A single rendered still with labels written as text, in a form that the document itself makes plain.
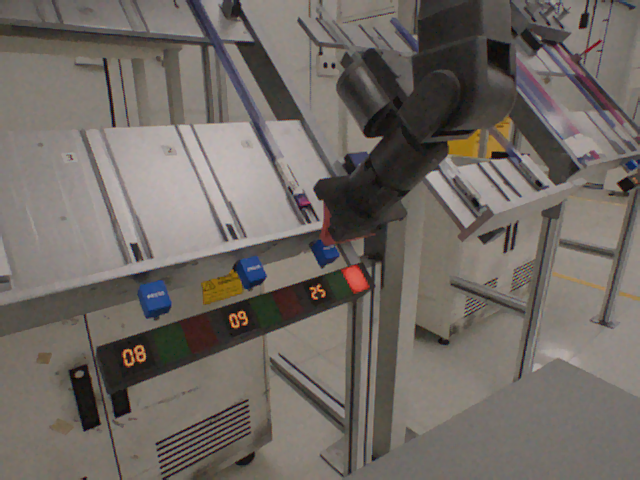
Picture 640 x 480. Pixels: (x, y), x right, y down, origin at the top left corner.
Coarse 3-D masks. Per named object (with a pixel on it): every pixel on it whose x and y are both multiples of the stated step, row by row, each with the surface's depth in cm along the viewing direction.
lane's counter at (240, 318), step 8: (240, 304) 46; (224, 312) 45; (232, 312) 45; (240, 312) 46; (248, 312) 46; (232, 320) 45; (240, 320) 45; (248, 320) 46; (232, 328) 44; (240, 328) 45; (248, 328) 45; (232, 336) 44
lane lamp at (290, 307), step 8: (288, 288) 50; (280, 296) 49; (288, 296) 49; (296, 296) 50; (280, 304) 48; (288, 304) 49; (296, 304) 49; (280, 312) 48; (288, 312) 48; (296, 312) 49
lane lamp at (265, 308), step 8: (264, 296) 48; (272, 296) 48; (256, 304) 47; (264, 304) 47; (272, 304) 48; (256, 312) 46; (264, 312) 47; (272, 312) 47; (264, 320) 46; (272, 320) 47; (280, 320) 47
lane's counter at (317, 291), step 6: (312, 282) 52; (318, 282) 52; (306, 288) 51; (312, 288) 52; (318, 288) 52; (324, 288) 52; (312, 294) 51; (318, 294) 51; (324, 294) 52; (312, 300) 51; (318, 300) 51; (324, 300) 51; (330, 300) 52
